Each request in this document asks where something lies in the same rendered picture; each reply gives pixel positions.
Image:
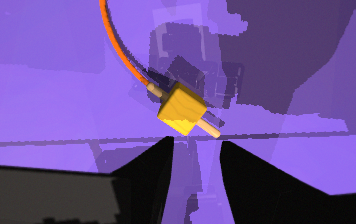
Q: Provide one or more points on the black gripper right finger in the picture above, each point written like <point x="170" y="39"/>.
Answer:
<point x="260" y="193"/>

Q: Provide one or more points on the light wooden stick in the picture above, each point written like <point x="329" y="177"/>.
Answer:
<point x="149" y="85"/>

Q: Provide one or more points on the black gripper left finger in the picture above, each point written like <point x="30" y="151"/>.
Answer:
<point x="135" y="193"/>

